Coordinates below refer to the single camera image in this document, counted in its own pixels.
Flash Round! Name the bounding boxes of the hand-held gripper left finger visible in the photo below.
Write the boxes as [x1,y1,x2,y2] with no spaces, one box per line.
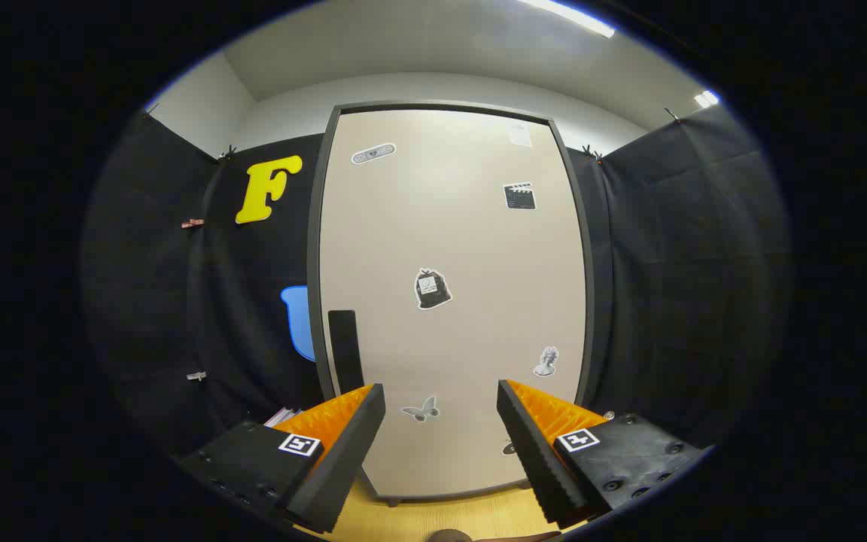
[174,382,388,535]

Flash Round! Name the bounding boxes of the grey shoe cabinet door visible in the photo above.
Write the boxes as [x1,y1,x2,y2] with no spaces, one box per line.
[318,109,589,501]

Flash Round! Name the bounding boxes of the grey shoe cabinet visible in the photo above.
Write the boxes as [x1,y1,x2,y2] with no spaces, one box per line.
[306,100,598,507]

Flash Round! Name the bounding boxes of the blue and white books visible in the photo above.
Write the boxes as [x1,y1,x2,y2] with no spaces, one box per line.
[263,406,303,431]

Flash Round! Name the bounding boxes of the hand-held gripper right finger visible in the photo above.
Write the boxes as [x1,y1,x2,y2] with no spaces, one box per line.
[497,379,709,529]

